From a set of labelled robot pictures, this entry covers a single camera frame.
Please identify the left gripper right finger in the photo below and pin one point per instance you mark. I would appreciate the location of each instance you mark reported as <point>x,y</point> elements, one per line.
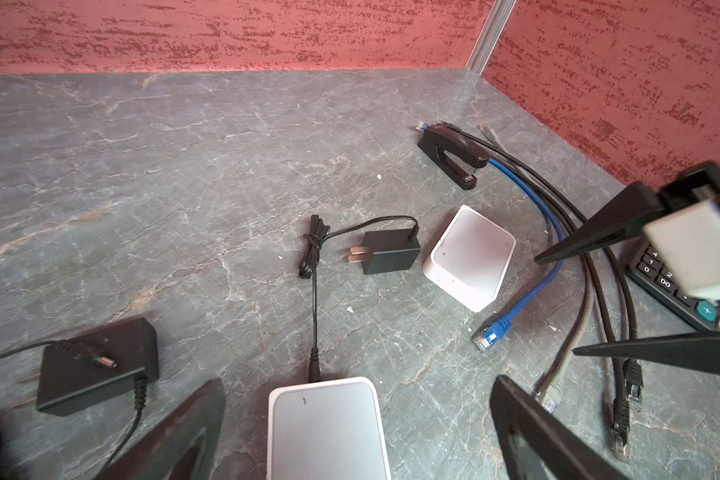
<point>535,445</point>

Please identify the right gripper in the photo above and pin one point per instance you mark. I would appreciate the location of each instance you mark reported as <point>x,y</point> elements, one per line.
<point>622,219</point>

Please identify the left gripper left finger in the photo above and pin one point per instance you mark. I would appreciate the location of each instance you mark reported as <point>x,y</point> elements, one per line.
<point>182,445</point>

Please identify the white switch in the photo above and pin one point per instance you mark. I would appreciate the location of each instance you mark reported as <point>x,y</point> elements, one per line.
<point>326,430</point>

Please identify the black power adapter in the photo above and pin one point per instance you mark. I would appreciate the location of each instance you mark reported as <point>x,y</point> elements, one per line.
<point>99,365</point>
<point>382,251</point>

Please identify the black stapler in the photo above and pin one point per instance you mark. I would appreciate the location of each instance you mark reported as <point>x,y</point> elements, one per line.
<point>454,152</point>

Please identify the white switch near right arm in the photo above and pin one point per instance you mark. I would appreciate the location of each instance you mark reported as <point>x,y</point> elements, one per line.
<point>470,259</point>

